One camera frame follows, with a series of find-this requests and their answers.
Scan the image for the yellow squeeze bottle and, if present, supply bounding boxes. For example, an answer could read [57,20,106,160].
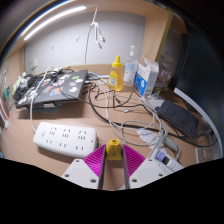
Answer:
[107,55,124,92]

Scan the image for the clear pump dispenser bottle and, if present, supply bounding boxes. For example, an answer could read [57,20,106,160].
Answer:
[122,45,139,88]

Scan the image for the blue and white carton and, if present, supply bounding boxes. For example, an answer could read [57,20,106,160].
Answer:
[133,56,160,98]

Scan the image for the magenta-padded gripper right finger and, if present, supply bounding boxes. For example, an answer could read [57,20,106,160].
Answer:
[122,144,174,190]

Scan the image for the hanging white cable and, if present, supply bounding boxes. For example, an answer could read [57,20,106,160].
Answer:
[83,6,106,65]

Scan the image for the tangled white cable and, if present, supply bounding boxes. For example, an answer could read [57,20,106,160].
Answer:
[96,78,183,158]

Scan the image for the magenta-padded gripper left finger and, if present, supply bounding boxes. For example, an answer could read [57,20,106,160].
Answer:
[61,144,107,190]

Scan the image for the dark laptop with stickers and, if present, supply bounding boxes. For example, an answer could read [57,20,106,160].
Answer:
[14,69,90,109]

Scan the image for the white light bar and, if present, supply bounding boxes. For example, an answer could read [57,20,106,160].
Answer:
[23,4,88,42]

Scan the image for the clear green-labelled water bottle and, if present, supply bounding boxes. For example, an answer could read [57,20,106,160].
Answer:
[1,68,12,103]

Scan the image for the white and blue keyboard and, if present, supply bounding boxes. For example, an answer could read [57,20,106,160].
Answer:
[151,146,184,173]

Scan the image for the white power strip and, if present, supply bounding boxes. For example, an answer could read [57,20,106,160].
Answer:
[32,121,99,159]

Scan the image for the black headphones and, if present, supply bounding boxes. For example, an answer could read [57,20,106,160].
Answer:
[13,73,38,101]

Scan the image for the black pouch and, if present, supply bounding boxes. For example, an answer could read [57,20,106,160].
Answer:
[155,99,200,139]

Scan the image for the white power strip cable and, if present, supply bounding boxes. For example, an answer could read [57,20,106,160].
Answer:
[29,64,54,134]

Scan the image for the dark computer monitor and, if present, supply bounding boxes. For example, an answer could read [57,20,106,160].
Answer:
[173,31,224,158]

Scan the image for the yellow charger block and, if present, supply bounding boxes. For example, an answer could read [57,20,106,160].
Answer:
[105,138,123,162]

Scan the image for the thick black cable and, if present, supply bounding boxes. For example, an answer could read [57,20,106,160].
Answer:
[87,81,218,148]

